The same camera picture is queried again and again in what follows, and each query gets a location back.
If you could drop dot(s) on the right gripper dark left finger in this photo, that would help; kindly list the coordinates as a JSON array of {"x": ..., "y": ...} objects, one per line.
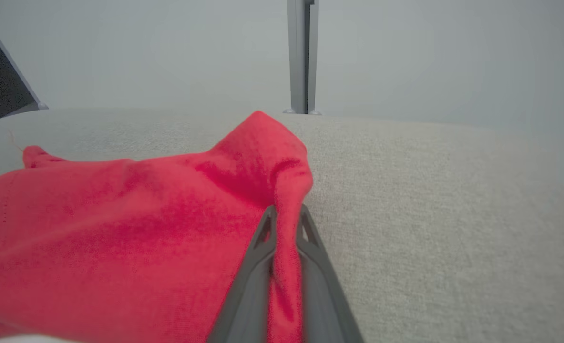
[{"x": 248, "y": 295}]

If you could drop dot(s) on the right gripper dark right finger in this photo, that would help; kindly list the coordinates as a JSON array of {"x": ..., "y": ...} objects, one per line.
[{"x": 324, "y": 300}]

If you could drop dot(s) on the red shirt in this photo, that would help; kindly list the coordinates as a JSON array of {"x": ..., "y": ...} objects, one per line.
[{"x": 119, "y": 238}]

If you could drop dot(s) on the grey fabric sofa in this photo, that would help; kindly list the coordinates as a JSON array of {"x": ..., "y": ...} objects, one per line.
[{"x": 453, "y": 238}]

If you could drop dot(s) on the grey partition post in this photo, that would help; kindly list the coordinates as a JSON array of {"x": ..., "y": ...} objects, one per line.
[
  {"x": 312, "y": 57},
  {"x": 297, "y": 57}
]

